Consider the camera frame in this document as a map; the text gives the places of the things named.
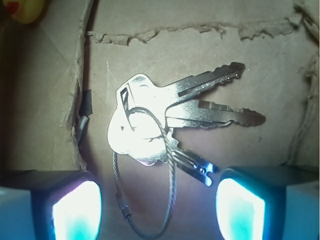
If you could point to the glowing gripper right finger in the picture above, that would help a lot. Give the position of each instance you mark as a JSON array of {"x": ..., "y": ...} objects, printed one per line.
[{"x": 269, "y": 203}]

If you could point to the brown paper bag bin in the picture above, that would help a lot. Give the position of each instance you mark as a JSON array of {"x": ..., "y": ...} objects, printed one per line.
[{"x": 59, "y": 76}]

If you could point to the yellow rubber duck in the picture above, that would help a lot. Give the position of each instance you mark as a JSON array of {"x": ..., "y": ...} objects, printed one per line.
[{"x": 25, "y": 11}]

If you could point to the silver keys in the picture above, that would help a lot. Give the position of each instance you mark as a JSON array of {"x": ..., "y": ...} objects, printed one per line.
[{"x": 143, "y": 123}]

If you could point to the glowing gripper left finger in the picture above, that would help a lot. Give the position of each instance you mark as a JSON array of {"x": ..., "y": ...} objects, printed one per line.
[{"x": 49, "y": 205}]

